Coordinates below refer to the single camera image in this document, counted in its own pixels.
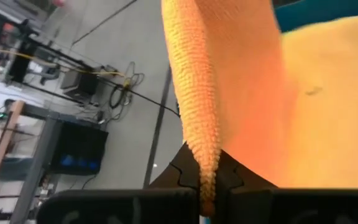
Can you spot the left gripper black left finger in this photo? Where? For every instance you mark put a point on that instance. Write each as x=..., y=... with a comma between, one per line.
x=129, y=205

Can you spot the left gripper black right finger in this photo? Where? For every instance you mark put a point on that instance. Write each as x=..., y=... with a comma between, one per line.
x=275, y=207

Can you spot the orange microfiber towel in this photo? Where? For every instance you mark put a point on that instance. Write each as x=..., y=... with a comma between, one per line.
x=253, y=93

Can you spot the black computer with blue lights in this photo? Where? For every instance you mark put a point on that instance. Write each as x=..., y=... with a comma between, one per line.
x=79, y=149

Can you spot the small black floor box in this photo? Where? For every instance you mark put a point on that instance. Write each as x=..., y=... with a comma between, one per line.
x=79, y=82

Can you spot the blue plastic bin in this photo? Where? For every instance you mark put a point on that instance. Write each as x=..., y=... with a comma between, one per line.
x=315, y=12

